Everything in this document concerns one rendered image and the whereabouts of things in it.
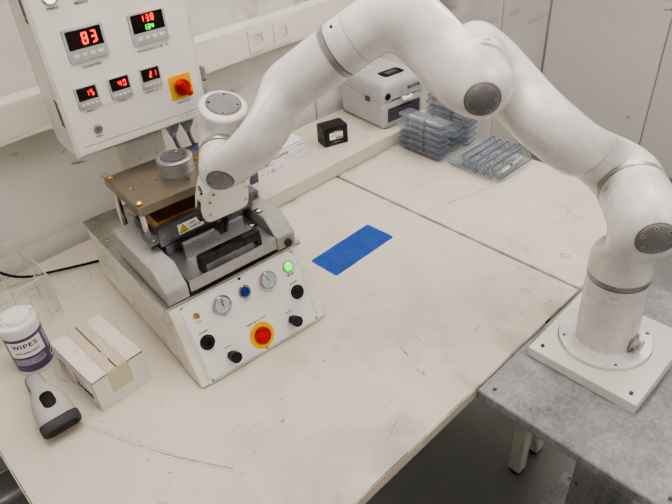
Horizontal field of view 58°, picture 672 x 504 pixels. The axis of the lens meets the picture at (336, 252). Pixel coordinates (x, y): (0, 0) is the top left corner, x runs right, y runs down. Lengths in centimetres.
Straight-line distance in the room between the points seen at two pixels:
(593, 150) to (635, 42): 233
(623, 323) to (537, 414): 25
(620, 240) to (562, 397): 38
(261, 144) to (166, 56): 52
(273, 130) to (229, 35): 98
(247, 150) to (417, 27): 32
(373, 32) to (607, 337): 78
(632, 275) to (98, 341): 109
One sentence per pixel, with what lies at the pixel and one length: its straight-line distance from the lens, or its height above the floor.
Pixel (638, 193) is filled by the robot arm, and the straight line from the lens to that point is 113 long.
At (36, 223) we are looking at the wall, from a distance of 189.
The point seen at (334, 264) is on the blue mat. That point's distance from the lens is 164.
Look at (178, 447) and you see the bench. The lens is 130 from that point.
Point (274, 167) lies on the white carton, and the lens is 197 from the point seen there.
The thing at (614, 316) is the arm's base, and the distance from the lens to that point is 133.
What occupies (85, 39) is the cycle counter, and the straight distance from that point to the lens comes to 140.
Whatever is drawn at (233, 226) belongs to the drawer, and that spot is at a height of 100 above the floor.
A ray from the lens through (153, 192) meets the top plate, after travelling 135.
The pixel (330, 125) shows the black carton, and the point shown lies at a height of 86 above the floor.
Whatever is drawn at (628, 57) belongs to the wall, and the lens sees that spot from 344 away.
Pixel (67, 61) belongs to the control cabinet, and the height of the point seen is 136.
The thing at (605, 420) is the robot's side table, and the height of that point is 75.
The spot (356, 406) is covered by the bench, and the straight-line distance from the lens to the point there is 129.
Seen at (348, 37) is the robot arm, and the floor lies 146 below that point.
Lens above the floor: 175
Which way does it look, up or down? 37 degrees down
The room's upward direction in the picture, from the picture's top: 4 degrees counter-clockwise
